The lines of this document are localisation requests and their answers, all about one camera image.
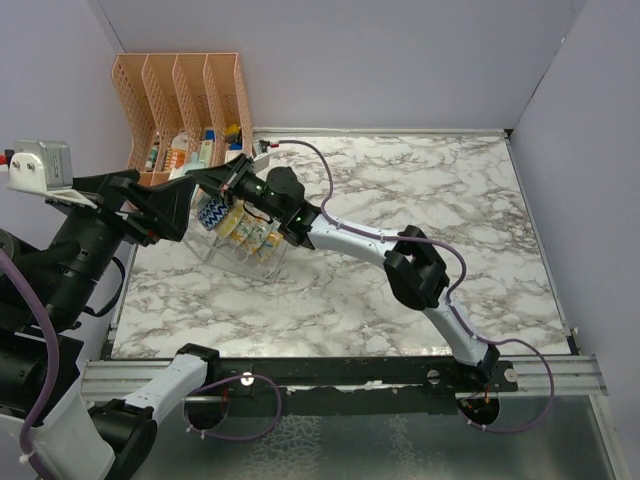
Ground green stationery box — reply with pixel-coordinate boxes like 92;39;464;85
198;140;215;166

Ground peach plastic file organizer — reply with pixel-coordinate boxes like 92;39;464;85
112;53;253;186

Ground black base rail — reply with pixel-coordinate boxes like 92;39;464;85
185;356;517;423

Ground white orange flower small bowl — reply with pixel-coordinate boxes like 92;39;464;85
227;213;260;247

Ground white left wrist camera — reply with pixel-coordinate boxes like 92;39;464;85
6;140;98;209

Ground yellow sun pattern bowl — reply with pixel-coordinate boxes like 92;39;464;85
214;201;245;239

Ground white wire dish rack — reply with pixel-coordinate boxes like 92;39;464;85
183;192;288;283

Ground yellow grey eraser block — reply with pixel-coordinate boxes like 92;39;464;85
225;124;243;144

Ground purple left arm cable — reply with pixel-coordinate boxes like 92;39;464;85
0;247;61;480

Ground white bowl orange flower green leaves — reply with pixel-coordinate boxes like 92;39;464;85
240;220;272;255

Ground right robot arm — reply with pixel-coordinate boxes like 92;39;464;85
188;155;499;391

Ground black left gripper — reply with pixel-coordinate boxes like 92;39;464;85
39;165;197;323

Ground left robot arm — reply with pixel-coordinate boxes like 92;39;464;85
1;170;221;479

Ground red patterned ceramic bowl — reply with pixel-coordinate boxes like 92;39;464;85
197;198;230;231

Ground white stationery box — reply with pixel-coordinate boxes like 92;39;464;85
225;150;243;163

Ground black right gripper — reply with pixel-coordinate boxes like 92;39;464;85
195;156;284;224

